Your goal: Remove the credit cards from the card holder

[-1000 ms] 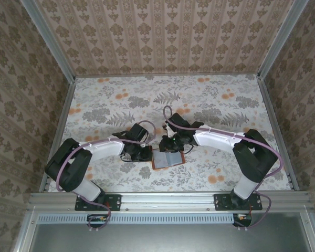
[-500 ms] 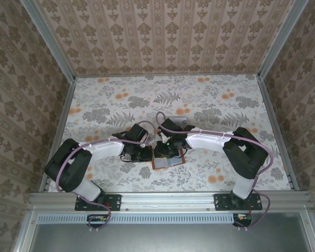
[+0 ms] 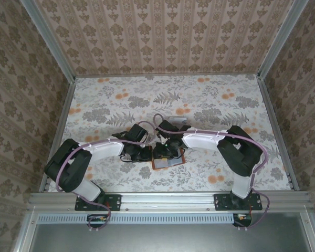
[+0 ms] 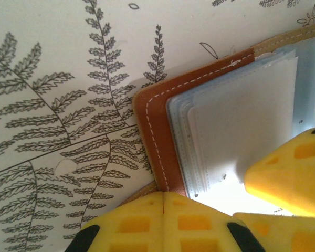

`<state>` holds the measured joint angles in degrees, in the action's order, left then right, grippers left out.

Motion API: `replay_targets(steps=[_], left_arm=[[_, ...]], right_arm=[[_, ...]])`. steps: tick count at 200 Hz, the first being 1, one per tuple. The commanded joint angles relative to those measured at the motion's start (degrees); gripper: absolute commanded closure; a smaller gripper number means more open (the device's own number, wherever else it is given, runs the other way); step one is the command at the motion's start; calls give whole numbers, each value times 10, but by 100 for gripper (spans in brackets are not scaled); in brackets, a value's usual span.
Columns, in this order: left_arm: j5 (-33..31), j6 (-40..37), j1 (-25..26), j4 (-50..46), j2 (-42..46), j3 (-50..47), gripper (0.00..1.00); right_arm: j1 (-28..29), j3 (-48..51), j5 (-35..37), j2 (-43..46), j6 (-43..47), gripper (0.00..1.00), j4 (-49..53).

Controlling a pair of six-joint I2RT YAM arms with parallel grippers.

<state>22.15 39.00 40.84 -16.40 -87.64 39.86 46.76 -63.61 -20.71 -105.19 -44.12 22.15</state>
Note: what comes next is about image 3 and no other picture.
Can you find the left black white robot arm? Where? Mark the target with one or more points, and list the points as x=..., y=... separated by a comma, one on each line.
x=105, y=149

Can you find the grey steel sheet panel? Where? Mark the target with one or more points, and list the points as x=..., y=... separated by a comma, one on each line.
x=168, y=239

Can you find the pale printed plastic card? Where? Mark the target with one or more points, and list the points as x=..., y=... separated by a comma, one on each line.
x=174, y=163

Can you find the aluminium mounting rail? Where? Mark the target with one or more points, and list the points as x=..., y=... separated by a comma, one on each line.
x=168, y=200

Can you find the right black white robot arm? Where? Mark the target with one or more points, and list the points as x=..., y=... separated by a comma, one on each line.
x=199, y=140

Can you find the floral patterned table cover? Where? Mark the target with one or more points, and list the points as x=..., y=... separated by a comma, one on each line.
x=107, y=92

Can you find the black connector board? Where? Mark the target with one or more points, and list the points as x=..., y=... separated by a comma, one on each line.
x=97, y=220
x=242, y=219

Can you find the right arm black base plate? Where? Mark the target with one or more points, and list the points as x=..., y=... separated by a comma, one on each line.
x=221, y=202

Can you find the aluminium frame bar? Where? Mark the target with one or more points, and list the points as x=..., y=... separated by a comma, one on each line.
x=308, y=231
x=23, y=233

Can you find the brown leather card holder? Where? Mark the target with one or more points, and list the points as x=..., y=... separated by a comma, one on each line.
x=182, y=157

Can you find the aluminium upright frame post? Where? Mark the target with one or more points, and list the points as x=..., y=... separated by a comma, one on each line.
x=53, y=42
x=281, y=39

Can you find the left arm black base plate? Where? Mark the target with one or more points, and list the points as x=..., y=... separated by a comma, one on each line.
x=115, y=202

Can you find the aluminium side rail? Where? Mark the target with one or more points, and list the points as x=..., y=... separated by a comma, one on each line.
x=65, y=110
x=270, y=110

